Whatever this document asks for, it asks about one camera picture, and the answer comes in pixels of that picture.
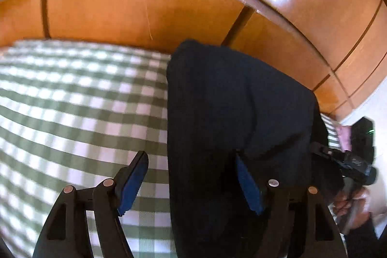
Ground person's right hand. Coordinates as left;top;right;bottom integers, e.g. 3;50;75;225
333;187;371;230

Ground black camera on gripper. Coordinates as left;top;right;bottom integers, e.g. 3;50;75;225
350;117;375;169

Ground wooden wardrobe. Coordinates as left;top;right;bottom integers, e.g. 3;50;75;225
1;0;386;119

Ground black pants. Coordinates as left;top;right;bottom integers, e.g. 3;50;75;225
167;40;344;257

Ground pink cloth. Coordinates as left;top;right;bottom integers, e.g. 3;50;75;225
335;124;352;151

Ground right forearm dark sleeve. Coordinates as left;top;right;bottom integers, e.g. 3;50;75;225
345;217;387;258

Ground green checkered bed sheet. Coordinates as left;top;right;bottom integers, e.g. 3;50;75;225
0;39;344;258

